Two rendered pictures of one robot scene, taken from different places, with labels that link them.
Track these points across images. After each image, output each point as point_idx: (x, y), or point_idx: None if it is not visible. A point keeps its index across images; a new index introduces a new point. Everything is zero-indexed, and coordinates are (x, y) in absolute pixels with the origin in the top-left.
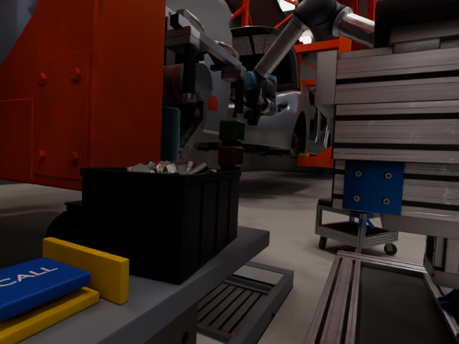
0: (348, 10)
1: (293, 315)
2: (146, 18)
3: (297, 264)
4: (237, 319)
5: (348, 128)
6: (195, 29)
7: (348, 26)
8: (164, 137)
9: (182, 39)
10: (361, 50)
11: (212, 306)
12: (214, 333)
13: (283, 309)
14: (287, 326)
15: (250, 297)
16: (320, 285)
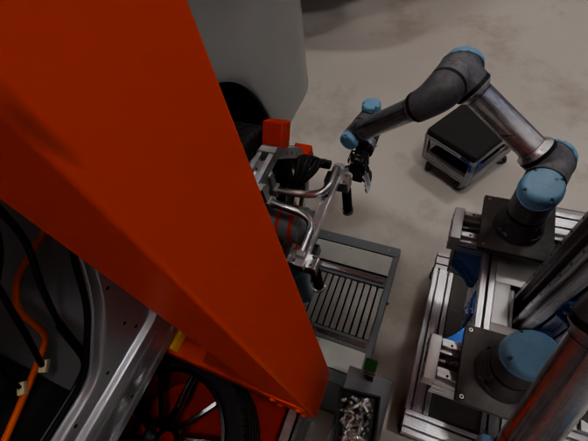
0: (484, 89)
1: (401, 295)
2: (316, 369)
3: (402, 212)
4: (366, 323)
5: (436, 390)
6: (317, 262)
7: (479, 113)
8: (300, 288)
9: (307, 272)
10: (448, 379)
11: (346, 311)
12: (355, 344)
13: (394, 289)
14: (396, 308)
15: (370, 294)
16: (422, 247)
